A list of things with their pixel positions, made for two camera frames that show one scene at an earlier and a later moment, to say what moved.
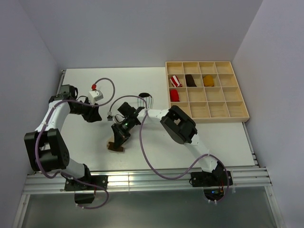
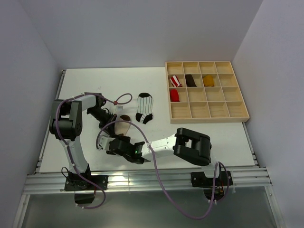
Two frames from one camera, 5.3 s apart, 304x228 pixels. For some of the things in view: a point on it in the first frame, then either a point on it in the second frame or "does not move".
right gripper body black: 123,129 to 124,137
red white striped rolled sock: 175,81 does not move
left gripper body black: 87,112 to 105,118
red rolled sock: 174,97 does not move
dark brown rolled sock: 190,80 does not move
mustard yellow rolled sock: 208,80 does not move
